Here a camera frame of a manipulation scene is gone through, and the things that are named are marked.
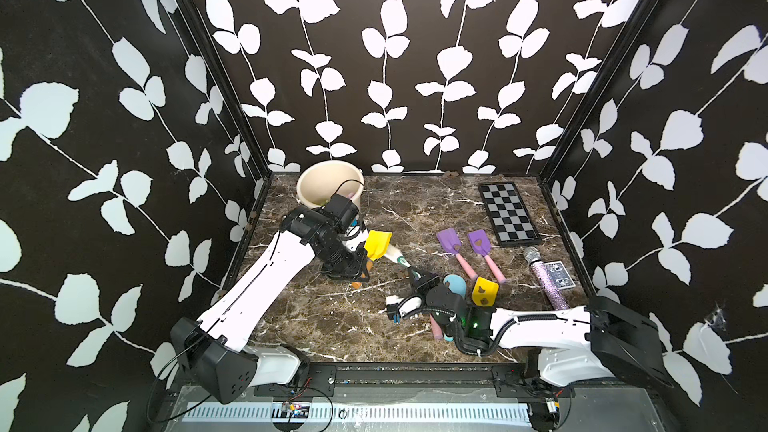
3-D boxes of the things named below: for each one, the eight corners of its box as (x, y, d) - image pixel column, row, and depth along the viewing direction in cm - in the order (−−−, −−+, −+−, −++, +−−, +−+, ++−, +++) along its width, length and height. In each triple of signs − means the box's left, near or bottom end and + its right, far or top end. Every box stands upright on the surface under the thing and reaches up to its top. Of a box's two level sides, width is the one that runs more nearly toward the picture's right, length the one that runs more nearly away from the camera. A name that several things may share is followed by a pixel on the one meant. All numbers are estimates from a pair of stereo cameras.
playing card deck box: (558, 290, 93) (561, 287, 91) (545, 265, 98) (548, 261, 96) (572, 288, 93) (575, 285, 91) (558, 263, 98) (561, 260, 97)
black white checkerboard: (500, 246, 102) (503, 241, 100) (479, 189, 120) (481, 183, 117) (537, 243, 103) (541, 238, 101) (511, 187, 121) (513, 181, 118)
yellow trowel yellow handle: (469, 301, 89) (471, 298, 88) (475, 278, 94) (476, 275, 93) (493, 310, 88) (495, 307, 86) (497, 286, 93) (499, 283, 91)
